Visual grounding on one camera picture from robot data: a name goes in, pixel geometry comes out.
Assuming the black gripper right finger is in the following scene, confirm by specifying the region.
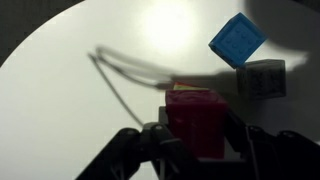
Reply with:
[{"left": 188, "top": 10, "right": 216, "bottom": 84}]
[{"left": 226, "top": 109, "right": 320, "bottom": 180}]

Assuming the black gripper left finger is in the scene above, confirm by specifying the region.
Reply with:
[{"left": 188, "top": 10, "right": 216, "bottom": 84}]
[{"left": 75, "top": 105, "right": 202, "bottom": 180}]

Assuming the magenta block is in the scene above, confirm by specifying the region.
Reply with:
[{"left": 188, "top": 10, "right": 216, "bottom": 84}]
[{"left": 165, "top": 88, "right": 230, "bottom": 160}]

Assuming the grey block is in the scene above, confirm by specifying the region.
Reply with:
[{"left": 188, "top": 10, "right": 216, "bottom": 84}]
[{"left": 236, "top": 58, "right": 287, "bottom": 100}]

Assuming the blue block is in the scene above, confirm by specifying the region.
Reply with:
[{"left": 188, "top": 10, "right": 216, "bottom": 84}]
[{"left": 208, "top": 11, "right": 269, "bottom": 70}]

